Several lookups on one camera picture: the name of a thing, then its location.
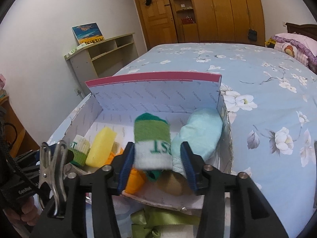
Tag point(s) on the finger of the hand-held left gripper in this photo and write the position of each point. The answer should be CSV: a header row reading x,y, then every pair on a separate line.
x,y
27,158

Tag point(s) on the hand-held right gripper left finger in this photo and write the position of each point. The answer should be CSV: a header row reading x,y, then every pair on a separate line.
x,y
123,168

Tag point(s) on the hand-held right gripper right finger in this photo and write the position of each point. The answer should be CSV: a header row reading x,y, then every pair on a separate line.
x,y
188,168

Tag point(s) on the tan round sponge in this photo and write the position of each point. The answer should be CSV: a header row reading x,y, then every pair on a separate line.
x,y
173,183

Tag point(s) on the yellow sponge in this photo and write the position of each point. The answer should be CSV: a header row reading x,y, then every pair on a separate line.
x,y
101,146

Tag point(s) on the light blue mitten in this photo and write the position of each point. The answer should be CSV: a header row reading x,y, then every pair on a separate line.
x,y
200,131

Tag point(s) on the green white sock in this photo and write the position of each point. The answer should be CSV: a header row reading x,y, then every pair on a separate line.
x,y
80,148
151,138

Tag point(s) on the pink cardboard box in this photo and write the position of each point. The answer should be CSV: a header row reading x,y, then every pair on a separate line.
x,y
161,96

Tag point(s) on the person's left hand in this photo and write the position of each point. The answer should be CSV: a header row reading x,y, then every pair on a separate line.
x,y
29,213

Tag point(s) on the orange wooden nightstand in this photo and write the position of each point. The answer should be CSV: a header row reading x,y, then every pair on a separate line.
x,y
22,138

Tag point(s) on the green satin ribbon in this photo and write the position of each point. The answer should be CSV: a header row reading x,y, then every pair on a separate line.
x,y
158,218

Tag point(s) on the blue floral bed sheet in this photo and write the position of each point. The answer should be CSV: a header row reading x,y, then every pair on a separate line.
x,y
260,104

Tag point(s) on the beige shelf desk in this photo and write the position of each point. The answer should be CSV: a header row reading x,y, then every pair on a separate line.
x,y
81,67

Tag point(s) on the green white packet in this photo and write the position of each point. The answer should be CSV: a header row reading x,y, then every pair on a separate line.
x,y
79,47

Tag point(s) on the blue yellow landscape painting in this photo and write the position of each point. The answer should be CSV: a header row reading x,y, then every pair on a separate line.
x,y
86,33

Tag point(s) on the red ornaments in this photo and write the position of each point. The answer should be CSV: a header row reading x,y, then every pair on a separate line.
x,y
188,20

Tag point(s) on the black hanging bag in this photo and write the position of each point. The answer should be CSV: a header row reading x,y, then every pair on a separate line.
x,y
252,34

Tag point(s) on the yellow black toy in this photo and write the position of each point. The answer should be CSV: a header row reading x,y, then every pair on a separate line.
x,y
270,44

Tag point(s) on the wooden door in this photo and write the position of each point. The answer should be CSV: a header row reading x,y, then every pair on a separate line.
x,y
158,22

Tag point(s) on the purple cartoon pillow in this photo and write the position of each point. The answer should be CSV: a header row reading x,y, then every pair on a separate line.
x,y
292,47

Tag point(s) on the wooden wardrobe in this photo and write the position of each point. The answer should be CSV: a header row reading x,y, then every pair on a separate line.
x,y
223,10

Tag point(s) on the black hanging hat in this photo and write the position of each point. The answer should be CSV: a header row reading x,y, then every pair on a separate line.
x,y
148,0

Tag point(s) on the dark wooden headboard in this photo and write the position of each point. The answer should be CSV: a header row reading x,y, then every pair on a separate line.
x,y
302,27

